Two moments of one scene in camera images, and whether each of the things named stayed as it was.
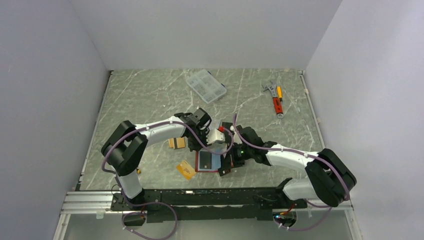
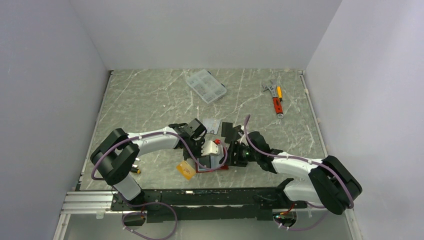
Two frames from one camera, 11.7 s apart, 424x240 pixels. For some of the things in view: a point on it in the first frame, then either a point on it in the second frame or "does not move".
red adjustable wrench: (276, 101) does not move
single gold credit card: (186, 170) does not move
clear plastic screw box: (206, 85) does not move
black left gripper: (193, 147) -> (199, 153)
